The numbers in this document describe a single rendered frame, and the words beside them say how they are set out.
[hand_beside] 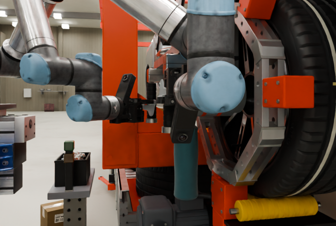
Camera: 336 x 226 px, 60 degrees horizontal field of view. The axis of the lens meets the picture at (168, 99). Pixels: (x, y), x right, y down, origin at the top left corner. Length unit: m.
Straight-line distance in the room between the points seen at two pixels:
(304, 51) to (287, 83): 0.12
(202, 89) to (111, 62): 0.97
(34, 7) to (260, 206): 0.83
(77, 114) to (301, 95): 0.55
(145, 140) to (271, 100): 0.79
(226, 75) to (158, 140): 0.98
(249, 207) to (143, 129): 0.66
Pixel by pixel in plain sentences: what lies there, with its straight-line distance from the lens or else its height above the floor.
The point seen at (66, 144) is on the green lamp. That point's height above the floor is 0.65.
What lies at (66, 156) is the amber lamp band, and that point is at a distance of 1.31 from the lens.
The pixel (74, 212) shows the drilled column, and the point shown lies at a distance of 1.58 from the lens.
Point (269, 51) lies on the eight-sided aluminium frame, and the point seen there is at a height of 0.95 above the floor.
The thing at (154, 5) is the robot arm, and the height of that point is 1.01.
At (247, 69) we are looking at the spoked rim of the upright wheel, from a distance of 1.04.
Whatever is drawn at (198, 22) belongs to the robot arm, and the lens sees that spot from 0.46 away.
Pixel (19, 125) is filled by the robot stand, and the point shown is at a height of 0.75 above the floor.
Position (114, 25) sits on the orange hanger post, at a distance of 1.38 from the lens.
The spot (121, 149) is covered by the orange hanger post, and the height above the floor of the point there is 0.61.
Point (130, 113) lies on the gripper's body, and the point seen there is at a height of 0.79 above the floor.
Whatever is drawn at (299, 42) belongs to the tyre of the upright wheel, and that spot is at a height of 0.97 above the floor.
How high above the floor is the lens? 0.83
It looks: level
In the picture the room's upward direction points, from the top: straight up
